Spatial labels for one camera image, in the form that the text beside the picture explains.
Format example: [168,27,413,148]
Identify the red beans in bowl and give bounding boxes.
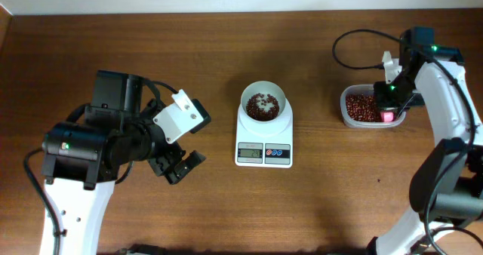
[245,93,280,121]

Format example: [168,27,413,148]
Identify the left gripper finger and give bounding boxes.
[190,99,211,134]
[165,151,206,185]

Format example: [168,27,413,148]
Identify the red beans in container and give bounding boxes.
[346,94,382,122]

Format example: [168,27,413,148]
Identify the pink measuring scoop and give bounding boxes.
[380,111,395,123]

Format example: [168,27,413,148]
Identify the white round bowl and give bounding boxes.
[241,81,287,120]

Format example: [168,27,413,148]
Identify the clear plastic bean container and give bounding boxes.
[340,84,406,128]

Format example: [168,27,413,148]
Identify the white digital kitchen scale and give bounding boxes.
[234,97,294,168]

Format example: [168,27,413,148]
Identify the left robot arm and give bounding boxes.
[40,70,211,254]

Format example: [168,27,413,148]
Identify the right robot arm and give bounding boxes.
[367,26,482,254]

